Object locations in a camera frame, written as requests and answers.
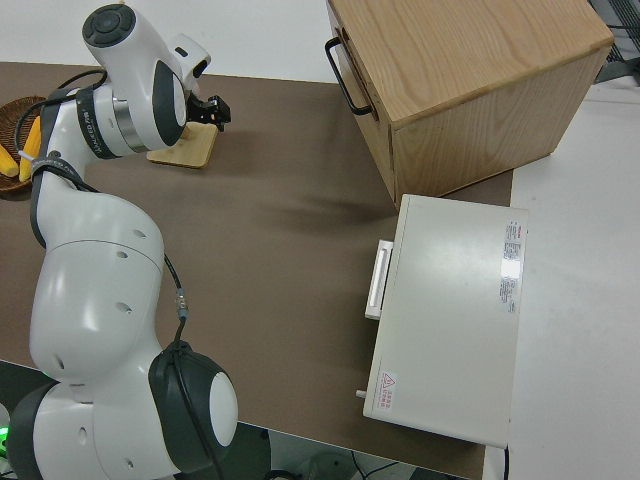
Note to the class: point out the brown wicker basket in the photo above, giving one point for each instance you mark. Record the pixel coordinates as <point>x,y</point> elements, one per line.
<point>12,112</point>

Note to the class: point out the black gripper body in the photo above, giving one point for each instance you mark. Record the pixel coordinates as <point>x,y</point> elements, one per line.
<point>200,111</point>

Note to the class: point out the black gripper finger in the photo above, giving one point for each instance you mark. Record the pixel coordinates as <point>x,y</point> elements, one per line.
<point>224,116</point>
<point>215,101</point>

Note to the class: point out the wooden cabinet box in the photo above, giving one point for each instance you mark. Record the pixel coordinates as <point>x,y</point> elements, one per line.
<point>475,95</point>

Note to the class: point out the yellow corn cob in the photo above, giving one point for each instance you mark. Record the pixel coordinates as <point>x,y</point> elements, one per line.
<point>7,161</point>
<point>33,145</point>

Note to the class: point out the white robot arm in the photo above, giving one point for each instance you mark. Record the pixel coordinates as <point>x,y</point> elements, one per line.
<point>100,280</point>

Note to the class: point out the brown table mat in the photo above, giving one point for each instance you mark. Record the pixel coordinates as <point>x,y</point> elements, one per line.
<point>275,240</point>

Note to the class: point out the white toaster oven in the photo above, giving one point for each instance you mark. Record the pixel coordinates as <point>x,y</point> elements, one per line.
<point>445,320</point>

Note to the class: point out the wooden mug tree stand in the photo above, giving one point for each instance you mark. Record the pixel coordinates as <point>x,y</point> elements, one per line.
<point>192,150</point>

